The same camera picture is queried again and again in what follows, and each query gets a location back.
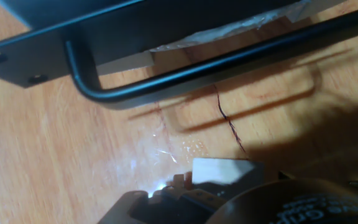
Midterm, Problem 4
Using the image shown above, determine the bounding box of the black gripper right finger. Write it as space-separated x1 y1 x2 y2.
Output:
277 170 293 181

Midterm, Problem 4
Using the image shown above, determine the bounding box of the small wooden cube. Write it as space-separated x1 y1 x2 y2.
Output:
192 157 264 187

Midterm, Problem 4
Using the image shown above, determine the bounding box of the glossy wooden board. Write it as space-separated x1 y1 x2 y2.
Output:
0 0 358 224

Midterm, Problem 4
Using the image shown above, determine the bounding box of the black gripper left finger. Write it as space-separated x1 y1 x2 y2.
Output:
98 171 226 224

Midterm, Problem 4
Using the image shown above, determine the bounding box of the black metal drawer handle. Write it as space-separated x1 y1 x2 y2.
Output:
0 0 358 110

